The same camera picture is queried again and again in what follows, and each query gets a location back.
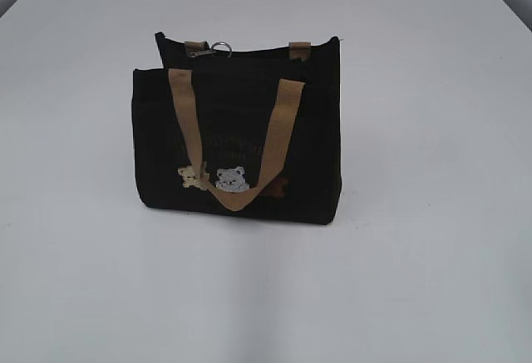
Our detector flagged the metal zipper pull ring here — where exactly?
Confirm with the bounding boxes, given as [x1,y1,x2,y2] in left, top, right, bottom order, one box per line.
[190,41,230,59]

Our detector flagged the black canvas tote bag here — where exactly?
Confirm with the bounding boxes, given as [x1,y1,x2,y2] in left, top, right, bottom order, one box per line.
[131,32,342,225]

